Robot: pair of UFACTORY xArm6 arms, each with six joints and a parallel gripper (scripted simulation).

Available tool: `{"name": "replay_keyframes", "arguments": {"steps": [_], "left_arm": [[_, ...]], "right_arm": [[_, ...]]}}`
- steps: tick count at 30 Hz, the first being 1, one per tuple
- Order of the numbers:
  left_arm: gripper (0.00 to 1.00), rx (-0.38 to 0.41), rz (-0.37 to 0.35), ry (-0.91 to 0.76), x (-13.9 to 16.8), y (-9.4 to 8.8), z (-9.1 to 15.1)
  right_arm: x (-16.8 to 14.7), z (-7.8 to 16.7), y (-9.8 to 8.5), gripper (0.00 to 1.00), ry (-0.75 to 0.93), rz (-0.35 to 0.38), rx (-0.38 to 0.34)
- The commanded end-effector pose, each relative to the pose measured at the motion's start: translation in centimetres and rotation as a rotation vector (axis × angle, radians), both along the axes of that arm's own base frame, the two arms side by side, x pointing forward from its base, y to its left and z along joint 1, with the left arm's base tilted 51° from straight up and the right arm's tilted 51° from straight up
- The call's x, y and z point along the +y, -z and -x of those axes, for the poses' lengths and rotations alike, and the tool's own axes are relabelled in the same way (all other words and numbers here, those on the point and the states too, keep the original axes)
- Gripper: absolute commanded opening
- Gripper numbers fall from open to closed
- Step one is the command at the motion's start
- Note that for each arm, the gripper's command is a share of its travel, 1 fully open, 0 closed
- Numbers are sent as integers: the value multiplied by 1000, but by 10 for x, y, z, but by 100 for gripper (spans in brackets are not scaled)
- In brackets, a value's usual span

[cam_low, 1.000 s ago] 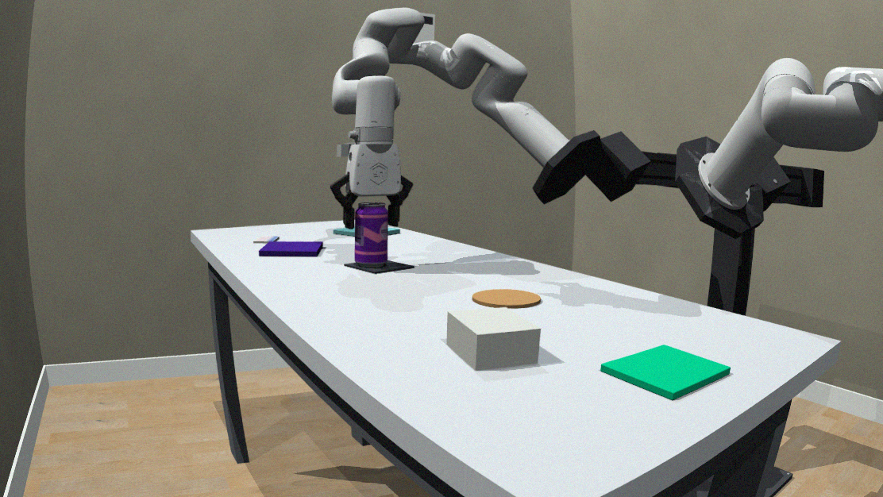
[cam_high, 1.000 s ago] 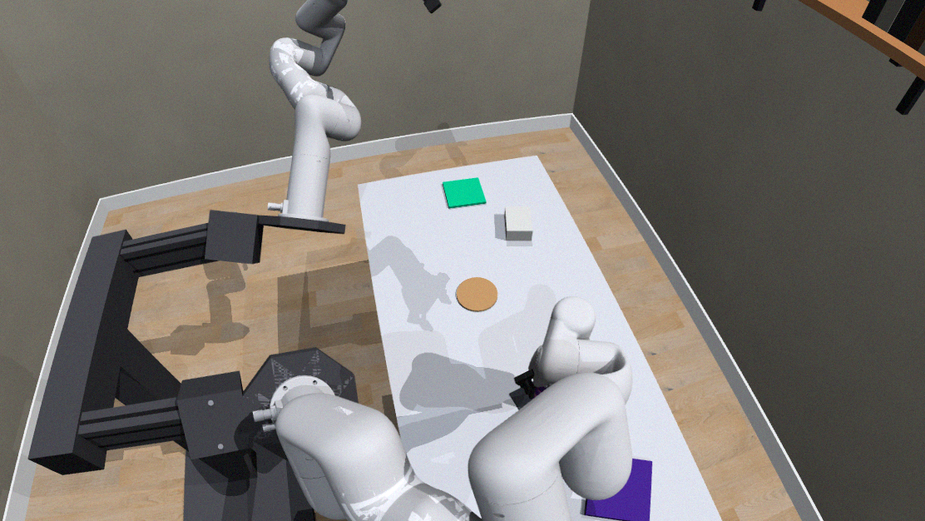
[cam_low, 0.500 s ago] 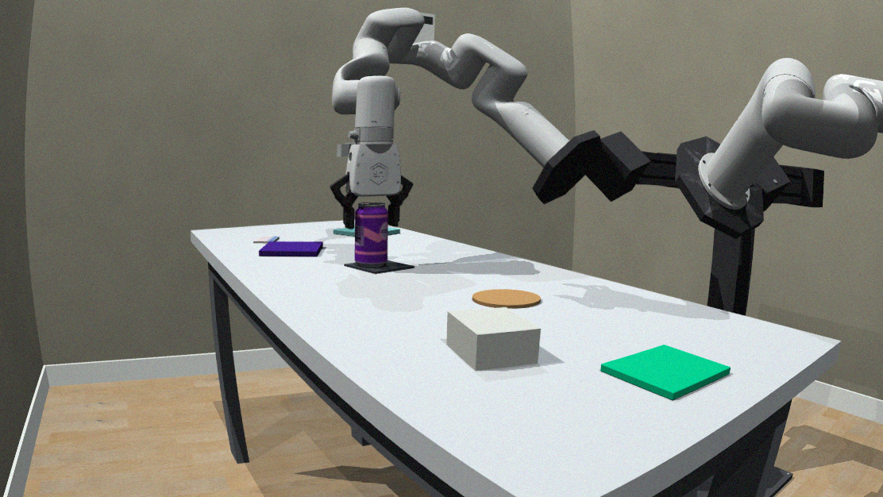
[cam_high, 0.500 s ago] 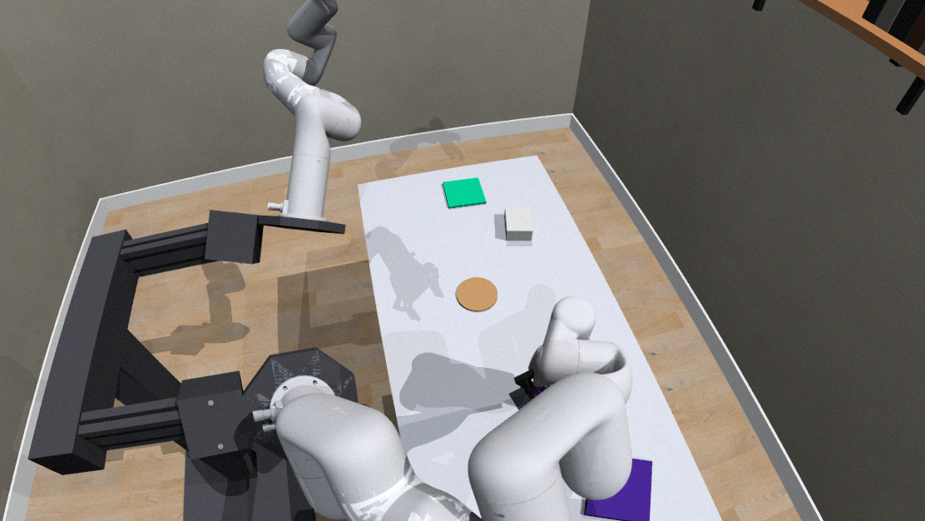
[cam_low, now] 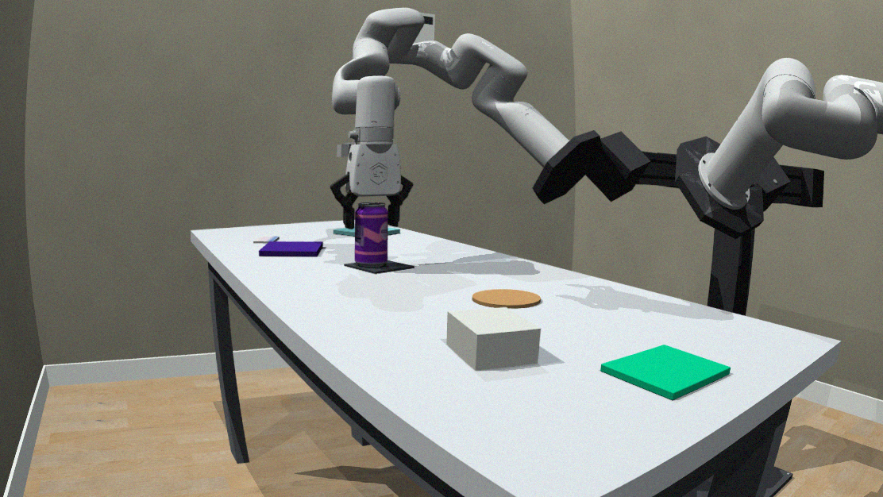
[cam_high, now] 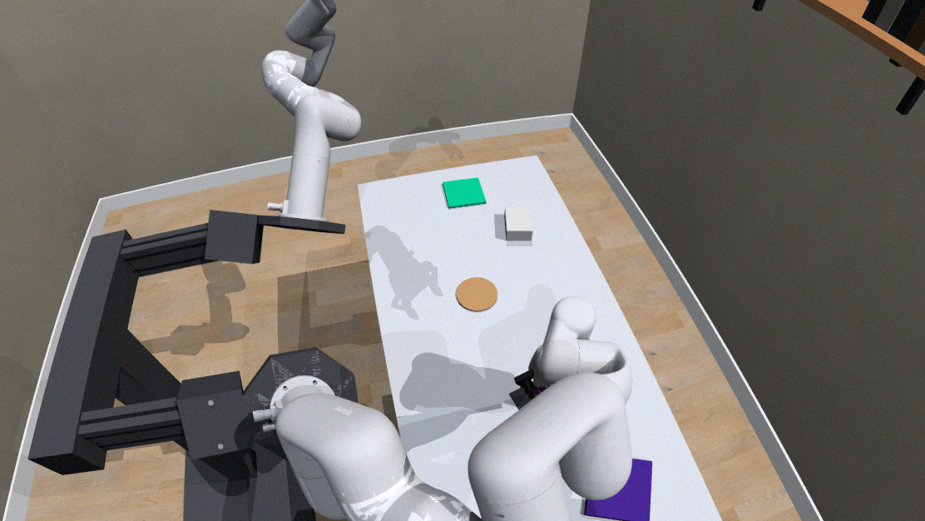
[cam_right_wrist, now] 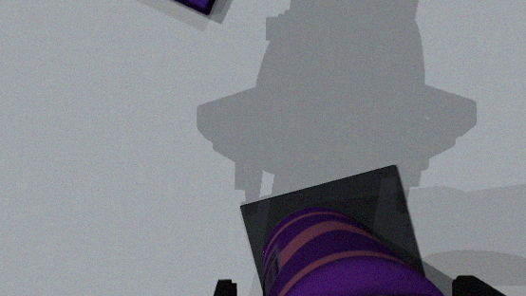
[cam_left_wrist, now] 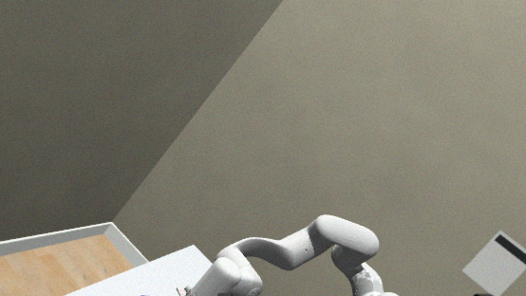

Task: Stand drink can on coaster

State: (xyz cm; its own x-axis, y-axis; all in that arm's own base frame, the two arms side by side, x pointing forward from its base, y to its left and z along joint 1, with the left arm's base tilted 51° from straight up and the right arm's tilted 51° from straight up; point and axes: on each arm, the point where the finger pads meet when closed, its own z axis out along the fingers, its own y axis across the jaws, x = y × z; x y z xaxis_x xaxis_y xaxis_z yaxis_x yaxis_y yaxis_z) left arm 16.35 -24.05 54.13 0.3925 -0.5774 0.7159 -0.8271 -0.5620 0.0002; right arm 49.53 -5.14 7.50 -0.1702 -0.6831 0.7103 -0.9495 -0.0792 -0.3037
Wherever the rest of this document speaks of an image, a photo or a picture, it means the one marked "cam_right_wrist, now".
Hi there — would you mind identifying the purple square tile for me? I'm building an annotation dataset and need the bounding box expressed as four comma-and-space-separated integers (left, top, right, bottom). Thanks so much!
175, 0, 216, 15

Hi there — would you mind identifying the purple drink can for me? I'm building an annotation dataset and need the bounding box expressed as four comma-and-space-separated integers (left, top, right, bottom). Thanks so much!
262, 207, 444, 296

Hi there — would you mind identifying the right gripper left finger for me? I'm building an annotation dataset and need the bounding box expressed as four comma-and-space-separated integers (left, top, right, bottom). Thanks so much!
214, 279, 237, 296

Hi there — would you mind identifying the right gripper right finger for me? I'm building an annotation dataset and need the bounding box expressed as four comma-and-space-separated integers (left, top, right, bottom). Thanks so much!
452, 275, 506, 296

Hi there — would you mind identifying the dark grey square slate coaster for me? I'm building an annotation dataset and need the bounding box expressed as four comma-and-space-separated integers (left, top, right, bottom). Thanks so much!
240, 165, 425, 291

